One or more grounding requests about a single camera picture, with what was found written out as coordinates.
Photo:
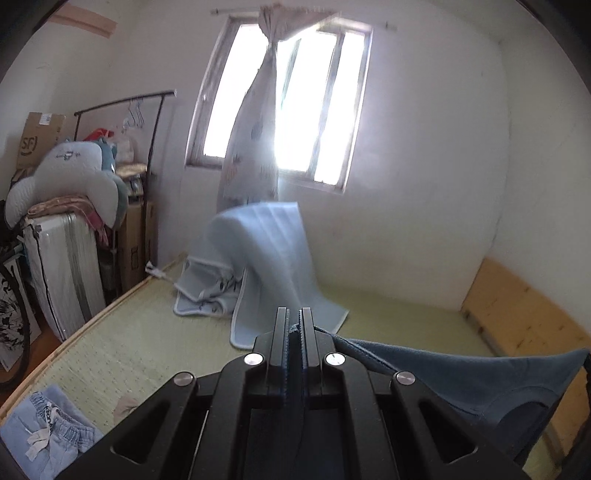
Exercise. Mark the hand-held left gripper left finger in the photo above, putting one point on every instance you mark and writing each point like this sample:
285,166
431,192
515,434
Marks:
280,350

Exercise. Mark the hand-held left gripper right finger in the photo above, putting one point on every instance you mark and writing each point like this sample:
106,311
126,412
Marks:
308,350

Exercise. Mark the blue t-shirt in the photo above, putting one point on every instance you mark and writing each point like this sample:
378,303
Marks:
438,378

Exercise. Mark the black clothes rack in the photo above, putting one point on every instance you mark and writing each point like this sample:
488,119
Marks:
154,138

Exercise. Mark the light blue blanket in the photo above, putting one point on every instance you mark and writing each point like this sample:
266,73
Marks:
272,258

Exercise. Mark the printed white curtain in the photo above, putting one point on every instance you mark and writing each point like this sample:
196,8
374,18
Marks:
251,152

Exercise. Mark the wooden bed headboard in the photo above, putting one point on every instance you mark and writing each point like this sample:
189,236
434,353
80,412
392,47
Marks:
521,318

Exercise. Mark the white suitcase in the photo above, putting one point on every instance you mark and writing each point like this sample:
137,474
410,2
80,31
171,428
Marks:
60,272

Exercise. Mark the window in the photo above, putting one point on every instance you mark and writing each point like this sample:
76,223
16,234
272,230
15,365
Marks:
323,106

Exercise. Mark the light blue shorts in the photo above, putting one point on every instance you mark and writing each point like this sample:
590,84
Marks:
46,429

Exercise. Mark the pink folded blanket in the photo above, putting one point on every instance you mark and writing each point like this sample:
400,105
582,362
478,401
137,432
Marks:
64,205

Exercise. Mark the black white printed bag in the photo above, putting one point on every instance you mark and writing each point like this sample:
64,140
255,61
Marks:
11,318

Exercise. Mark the white teal plush pillow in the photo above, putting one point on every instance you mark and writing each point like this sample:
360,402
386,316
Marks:
69,166

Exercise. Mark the red bag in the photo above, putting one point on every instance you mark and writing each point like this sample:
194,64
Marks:
99,134

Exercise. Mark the printed cardboard box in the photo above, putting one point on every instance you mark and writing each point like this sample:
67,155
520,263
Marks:
39,138

